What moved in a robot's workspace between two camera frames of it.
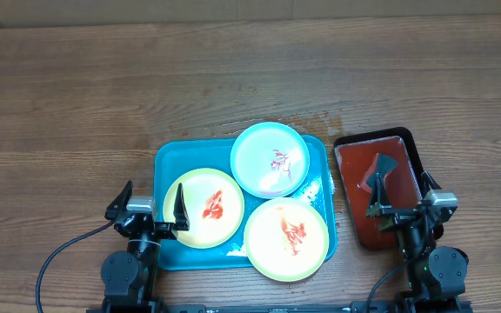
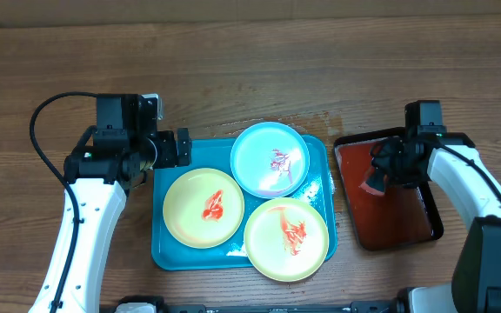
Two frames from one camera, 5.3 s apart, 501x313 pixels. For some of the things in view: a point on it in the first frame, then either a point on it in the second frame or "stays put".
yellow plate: [286, 239] stays put
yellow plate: [213, 205] stays put
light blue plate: [270, 160] stays put
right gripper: [378, 205] to [383, 161]
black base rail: [400, 305] stays put
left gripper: [167, 231] to [168, 158]
